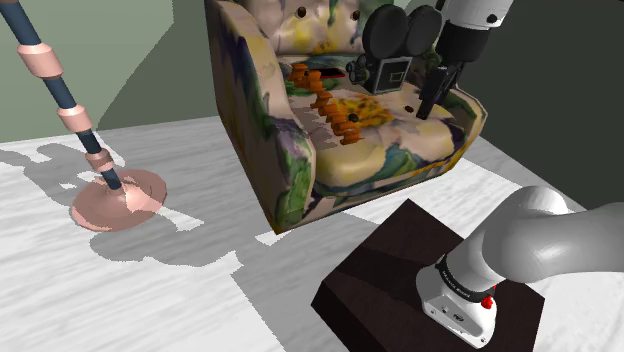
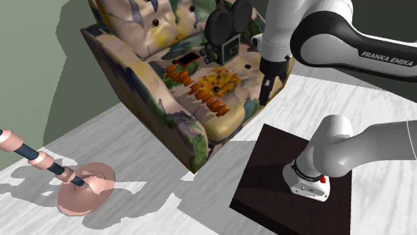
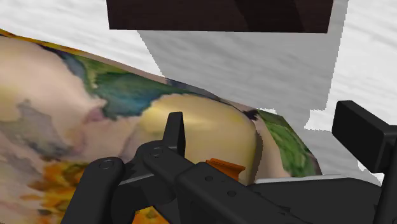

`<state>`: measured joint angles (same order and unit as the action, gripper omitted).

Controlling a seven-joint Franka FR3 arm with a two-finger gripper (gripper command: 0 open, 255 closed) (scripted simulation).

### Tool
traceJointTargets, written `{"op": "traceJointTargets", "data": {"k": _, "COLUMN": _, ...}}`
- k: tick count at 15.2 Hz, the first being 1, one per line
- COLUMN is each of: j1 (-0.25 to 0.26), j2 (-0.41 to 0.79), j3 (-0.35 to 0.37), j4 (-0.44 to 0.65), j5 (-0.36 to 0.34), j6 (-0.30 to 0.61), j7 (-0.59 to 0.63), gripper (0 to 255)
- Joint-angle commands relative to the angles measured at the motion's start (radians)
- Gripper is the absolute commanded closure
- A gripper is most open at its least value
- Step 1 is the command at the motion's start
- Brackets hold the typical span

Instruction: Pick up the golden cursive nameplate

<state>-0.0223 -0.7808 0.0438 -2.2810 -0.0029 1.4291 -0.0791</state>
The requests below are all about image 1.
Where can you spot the orange ridged toy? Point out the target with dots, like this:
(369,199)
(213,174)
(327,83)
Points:
(336,114)

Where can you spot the black film camera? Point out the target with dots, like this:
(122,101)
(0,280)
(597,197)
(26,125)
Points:
(390,44)

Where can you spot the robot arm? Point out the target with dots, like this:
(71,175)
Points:
(526,244)

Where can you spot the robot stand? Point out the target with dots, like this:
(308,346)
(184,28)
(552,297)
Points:
(380,273)

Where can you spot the pink and blue floor lamp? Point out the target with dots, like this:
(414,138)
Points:
(117,202)

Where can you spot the red and black phone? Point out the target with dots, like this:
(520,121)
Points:
(334,73)

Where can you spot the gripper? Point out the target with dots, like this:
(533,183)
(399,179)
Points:
(460,44)

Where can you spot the floral patterned armchair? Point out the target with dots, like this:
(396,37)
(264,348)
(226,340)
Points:
(253,102)

